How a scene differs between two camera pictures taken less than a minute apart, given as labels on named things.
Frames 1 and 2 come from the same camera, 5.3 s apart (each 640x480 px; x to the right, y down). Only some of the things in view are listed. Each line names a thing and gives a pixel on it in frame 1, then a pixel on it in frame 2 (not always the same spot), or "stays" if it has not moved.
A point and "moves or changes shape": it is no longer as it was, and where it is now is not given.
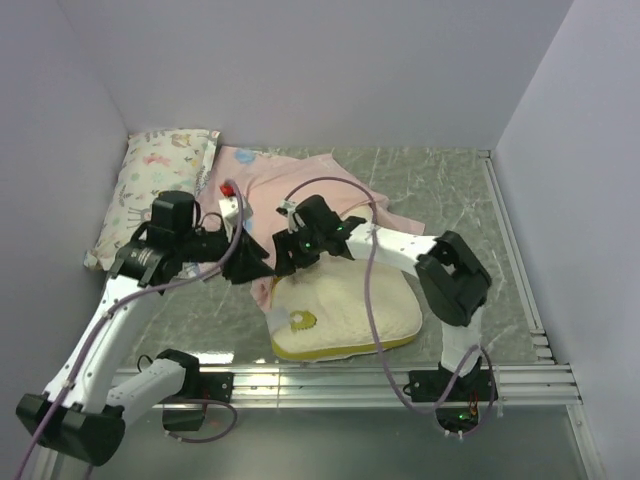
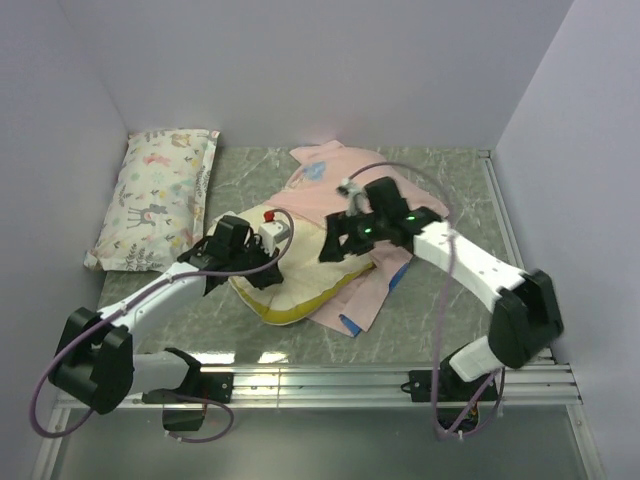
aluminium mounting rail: [515, 386] stays
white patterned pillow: [154, 161] stays
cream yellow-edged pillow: [320, 310] moves or changes shape
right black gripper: [284, 243] → [338, 225]
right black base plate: [428, 386] stays
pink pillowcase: [257, 186] → [328, 179]
